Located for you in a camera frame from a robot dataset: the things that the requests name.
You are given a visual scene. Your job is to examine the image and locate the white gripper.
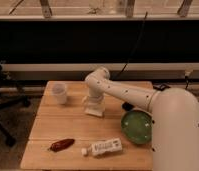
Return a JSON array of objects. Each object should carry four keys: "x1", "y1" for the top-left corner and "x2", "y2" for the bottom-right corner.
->
[{"x1": 82, "y1": 88, "x2": 105, "y2": 112}]

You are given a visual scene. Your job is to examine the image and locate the white sponge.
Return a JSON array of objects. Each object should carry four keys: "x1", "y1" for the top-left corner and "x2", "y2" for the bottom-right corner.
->
[{"x1": 85, "y1": 107, "x2": 104, "y2": 117}]

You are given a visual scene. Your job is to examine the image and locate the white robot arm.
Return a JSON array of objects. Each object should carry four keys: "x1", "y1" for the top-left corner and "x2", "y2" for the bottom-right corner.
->
[{"x1": 85, "y1": 67, "x2": 199, "y2": 171}]

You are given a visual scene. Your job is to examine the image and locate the small black object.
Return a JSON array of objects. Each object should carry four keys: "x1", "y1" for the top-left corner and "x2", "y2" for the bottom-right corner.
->
[{"x1": 122, "y1": 102, "x2": 134, "y2": 111}]

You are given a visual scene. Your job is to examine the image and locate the white tube with cap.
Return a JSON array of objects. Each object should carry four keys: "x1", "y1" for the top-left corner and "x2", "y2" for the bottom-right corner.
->
[{"x1": 81, "y1": 138, "x2": 123, "y2": 157}]

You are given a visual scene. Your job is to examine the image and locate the green bowl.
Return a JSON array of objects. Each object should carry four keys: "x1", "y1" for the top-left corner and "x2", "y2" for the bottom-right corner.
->
[{"x1": 121, "y1": 110, "x2": 152, "y2": 145}]

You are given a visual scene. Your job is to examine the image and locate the red chili pepper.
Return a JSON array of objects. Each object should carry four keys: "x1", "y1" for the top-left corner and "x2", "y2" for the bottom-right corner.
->
[{"x1": 48, "y1": 139, "x2": 75, "y2": 152}]

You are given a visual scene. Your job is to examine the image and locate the black office chair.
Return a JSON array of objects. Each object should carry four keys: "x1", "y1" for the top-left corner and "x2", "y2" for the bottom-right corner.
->
[{"x1": 0, "y1": 60, "x2": 31, "y2": 148}]

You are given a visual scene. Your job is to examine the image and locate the black floor cables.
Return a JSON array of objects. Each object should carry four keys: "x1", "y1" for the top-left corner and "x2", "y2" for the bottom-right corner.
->
[{"x1": 152, "y1": 83, "x2": 171, "y2": 92}]

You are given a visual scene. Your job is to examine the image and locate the white wall plug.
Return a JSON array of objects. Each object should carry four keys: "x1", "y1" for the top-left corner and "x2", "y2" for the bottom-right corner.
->
[{"x1": 184, "y1": 68, "x2": 193, "y2": 77}]

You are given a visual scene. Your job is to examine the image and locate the black hanging cable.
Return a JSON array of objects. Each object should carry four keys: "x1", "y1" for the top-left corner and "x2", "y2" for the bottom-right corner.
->
[{"x1": 111, "y1": 11, "x2": 149, "y2": 82}]

